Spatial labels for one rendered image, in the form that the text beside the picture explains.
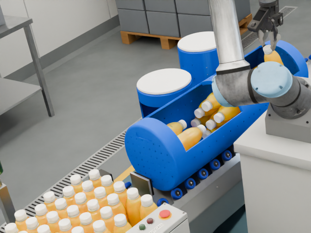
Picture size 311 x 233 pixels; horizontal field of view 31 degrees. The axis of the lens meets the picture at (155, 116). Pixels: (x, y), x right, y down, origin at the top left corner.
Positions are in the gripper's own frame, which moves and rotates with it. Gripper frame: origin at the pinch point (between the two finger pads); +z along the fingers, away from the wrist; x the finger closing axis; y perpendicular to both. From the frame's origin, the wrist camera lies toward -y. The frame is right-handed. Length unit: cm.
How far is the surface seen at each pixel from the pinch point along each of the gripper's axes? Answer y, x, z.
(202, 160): -57, -9, 21
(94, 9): 187, 374, 100
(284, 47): 12.0, -0.4, 4.7
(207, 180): -54, -7, 34
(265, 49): -1.4, -0.1, 0.0
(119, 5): 187, 328, 89
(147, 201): -90, -13, 17
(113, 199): -96, -3, 17
